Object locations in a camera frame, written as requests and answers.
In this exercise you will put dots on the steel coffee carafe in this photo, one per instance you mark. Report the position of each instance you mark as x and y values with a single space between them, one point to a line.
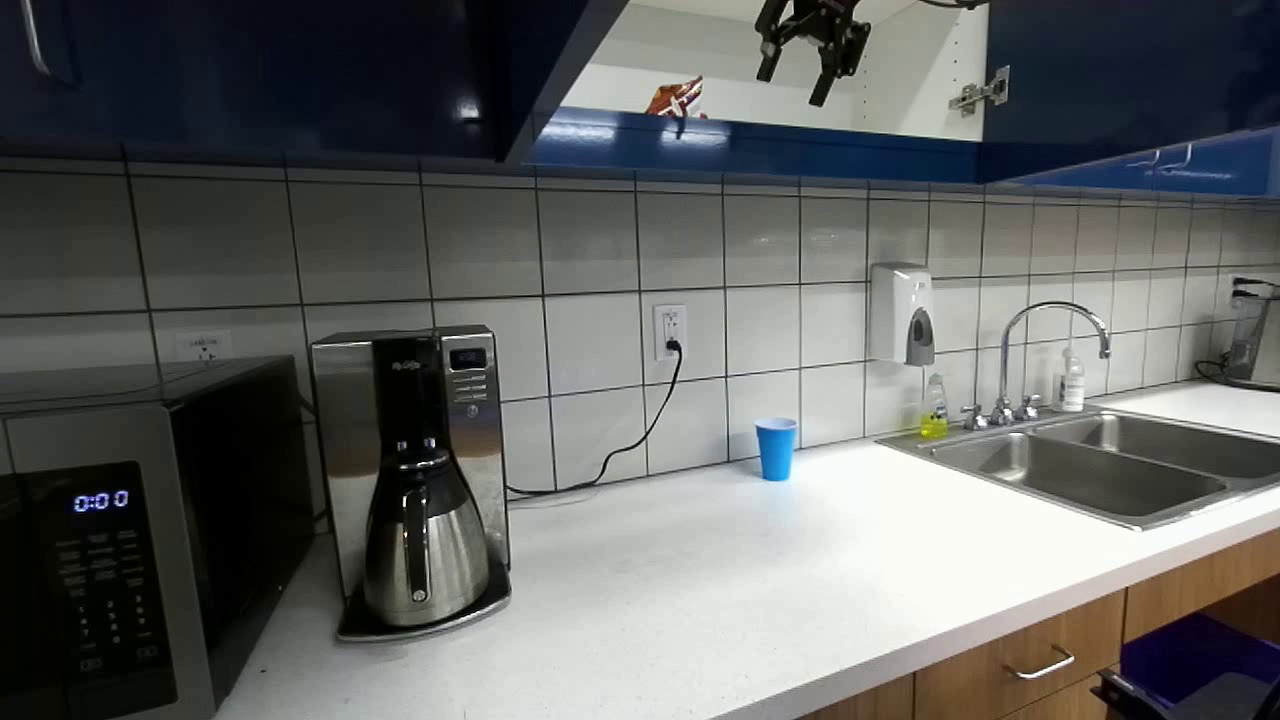
425 549

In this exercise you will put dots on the black microwave oven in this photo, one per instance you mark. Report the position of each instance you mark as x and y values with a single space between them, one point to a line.
148 523

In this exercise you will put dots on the black coffee maker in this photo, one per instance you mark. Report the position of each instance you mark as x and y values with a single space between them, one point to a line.
381 395

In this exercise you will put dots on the yellow dish soap bottle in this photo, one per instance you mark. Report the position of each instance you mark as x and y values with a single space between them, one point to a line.
934 410

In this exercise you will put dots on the wooden lower drawers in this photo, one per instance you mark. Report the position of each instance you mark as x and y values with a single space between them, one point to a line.
1042 671

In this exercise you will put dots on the red white snack packet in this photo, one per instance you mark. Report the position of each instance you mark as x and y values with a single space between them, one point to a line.
679 103

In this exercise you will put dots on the appliance at far right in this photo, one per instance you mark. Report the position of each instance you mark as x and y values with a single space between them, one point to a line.
1255 353

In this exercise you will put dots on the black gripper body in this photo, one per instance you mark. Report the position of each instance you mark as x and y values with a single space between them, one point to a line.
830 26

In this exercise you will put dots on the small white bottle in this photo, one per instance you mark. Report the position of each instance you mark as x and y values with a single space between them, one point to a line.
1072 389

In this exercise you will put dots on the white soap dispenser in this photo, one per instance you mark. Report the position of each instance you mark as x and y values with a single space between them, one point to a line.
902 317

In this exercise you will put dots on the blue bin under counter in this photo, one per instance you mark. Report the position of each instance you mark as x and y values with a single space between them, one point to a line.
1194 671

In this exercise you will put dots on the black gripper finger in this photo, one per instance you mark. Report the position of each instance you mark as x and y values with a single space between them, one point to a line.
839 56
770 29

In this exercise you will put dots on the open blue cabinet door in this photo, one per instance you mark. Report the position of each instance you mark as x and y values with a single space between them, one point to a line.
543 49

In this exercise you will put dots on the white wall outlet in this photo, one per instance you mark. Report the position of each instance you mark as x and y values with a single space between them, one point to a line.
668 330

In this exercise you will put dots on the blue upper cabinet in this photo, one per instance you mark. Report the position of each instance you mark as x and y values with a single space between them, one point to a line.
1165 96

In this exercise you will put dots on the stainless steel sink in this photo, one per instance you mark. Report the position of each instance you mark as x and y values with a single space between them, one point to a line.
1109 467

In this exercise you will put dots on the blue plastic cup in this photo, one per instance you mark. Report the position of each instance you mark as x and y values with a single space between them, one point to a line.
776 446

